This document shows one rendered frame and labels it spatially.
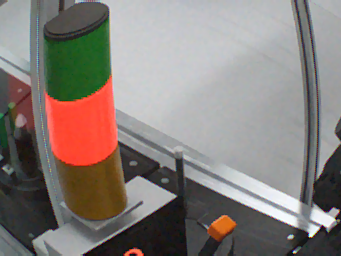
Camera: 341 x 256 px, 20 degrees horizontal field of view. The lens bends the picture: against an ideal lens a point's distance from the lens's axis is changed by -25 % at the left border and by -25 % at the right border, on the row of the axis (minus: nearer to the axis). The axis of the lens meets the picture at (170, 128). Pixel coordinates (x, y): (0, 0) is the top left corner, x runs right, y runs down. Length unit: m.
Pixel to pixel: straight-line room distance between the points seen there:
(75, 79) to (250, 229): 0.52
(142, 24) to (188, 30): 0.08
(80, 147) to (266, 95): 0.85
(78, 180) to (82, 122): 0.05
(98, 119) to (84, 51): 0.06
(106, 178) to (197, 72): 0.86
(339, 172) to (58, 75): 0.28
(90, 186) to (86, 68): 0.09
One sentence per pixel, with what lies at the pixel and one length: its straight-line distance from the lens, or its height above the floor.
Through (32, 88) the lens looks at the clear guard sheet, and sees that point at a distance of 0.73.
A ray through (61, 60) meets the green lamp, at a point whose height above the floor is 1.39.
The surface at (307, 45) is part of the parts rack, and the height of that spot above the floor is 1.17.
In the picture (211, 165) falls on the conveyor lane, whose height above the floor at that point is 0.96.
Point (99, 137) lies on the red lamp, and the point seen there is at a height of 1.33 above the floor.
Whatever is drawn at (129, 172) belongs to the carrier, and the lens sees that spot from 1.27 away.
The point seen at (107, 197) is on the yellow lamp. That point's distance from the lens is 0.75.
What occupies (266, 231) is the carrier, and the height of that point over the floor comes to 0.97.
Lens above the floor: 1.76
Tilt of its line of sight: 37 degrees down
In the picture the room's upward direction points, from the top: 5 degrees counter-clockwise
